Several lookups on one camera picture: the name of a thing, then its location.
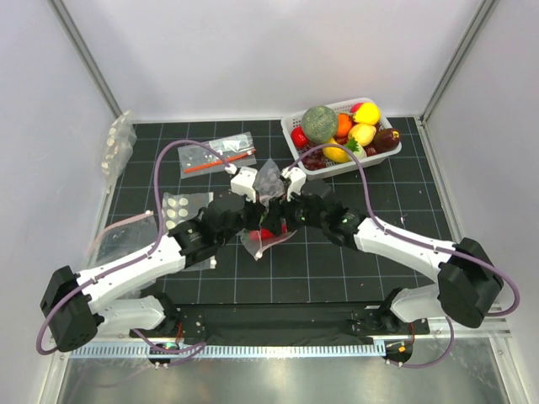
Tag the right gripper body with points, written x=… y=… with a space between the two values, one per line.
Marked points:
x=297 y=211

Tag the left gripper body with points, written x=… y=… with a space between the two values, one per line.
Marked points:
x=248 y=220

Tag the red chili pepper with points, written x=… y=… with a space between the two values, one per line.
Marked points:
x=264 y=235

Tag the pink zipper dotted bag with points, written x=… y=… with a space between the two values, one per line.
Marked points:
x=268 y=185

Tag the yellow lemon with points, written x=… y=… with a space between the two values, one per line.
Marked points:
x=363 y=134

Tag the yellow red peach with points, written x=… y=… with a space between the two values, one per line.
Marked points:
x=368 y=114

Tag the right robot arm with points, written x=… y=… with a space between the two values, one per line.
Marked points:
x=461 y=287

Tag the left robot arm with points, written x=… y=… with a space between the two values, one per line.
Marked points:
x=74 y=303

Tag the white zipper dotted bag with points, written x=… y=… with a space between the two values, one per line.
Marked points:
x=177 y=208

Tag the red zipper clear bag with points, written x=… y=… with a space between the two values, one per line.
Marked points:
x=238 y=150

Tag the purple grapes bunch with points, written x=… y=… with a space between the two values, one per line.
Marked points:
x=313 y=161

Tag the yellow banana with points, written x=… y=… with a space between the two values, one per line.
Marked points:
x=336 y=154

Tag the red tomato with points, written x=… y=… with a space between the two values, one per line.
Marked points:
x=298 y=138

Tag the black grid cutting mat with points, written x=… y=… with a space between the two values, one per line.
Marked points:
x=308 y=267

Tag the green netted melon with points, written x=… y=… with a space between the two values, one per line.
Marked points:
x=319 y=124

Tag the white plastic basket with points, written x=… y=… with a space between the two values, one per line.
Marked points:
x=330 y=168

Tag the orange fruit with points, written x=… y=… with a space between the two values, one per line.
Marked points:
x=345 y=124

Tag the crumpled bags pile left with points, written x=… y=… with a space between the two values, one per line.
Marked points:
x=122 y=238

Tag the dark red apple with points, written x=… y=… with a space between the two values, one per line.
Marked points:
x=386 y=140

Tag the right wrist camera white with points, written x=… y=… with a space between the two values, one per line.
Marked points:
x=293 y=179

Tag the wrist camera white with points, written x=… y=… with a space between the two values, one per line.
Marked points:
x=242 y=183
x=293 y=179

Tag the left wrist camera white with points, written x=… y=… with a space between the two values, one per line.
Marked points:
x=242 y=183

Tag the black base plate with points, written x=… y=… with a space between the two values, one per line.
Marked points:
x=284 y=324

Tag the bag stack at wall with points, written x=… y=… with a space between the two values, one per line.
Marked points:
x=118 y=148

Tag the white slotted cable duct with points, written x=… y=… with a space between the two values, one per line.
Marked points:
x=105 y=350

